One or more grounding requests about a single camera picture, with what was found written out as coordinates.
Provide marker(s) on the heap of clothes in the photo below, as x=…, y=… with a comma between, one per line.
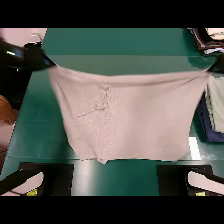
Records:
x=207, y=40

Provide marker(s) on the dark blue garment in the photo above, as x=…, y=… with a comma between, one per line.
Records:
x=204, y=122

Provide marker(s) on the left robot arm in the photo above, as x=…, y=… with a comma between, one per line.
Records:
x=20, y=57

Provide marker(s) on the pale pink T-shirt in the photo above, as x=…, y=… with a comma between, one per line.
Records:
x=130, y=113

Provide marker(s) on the pale striped garment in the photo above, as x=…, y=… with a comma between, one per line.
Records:
x=216, y=106

